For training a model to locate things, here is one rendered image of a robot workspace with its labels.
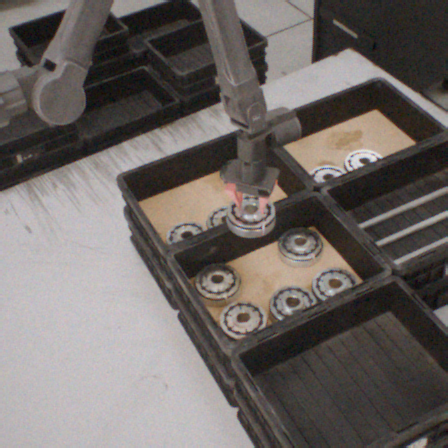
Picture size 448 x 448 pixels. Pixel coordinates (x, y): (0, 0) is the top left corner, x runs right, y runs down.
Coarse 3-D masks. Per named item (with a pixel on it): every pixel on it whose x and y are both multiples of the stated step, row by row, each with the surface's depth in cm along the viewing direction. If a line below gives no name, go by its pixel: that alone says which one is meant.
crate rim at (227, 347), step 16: (208, 240) 164; (176, 272) 157; (384, 272) 154; (192, 288) 154; (352, 288) 152; (320, 304) 149; (208, 320) 148; (288, 320) 147; (224, 336) 145; (256, 336) 144; (224, 352) 145
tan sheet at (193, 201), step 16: (208, 176) 194; (176, 192) 190; (192, 192) 190; (208, 192) 189; (224, 192) 189; (144, 208) 186; (160, 208) 186; (176, 208) 186; (192, 208) 185; (208, 208) 185; (160, 224) 182
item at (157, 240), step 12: (204, 144) 187; (168, 156) 185; (144, 168) 182; (120, 180) 179; (300, 180) 176; (300, 192) 173; (132, 204) 173; (276, 204) 170; (144, 216) 170; (144, 228) 170; (216, 228) 166; (156, 240) 164; (192, 240) 164
